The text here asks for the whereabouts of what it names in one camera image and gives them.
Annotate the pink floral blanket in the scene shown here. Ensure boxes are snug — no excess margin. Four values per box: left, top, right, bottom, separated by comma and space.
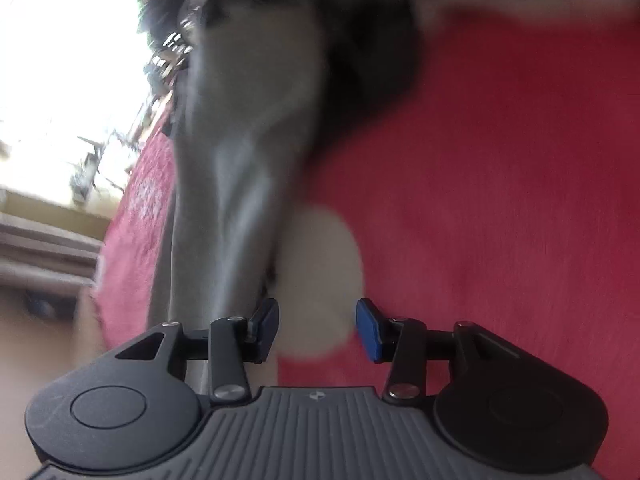
97, 0, 640, 480

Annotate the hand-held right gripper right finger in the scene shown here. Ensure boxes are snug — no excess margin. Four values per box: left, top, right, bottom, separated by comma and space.
355, 297, 524, 404

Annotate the grey curtain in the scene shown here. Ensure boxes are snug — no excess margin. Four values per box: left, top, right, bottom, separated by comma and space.
0, 210, 104, 292

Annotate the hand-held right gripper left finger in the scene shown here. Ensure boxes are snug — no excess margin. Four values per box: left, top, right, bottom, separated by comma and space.
115, 297, 281, 404

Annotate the grey plaid shirt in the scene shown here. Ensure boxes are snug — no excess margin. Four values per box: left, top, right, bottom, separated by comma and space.
320, 0, 427, 153

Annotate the grey sweatshirt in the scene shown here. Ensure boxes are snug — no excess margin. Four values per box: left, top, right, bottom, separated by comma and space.
147, 0, 332, 396

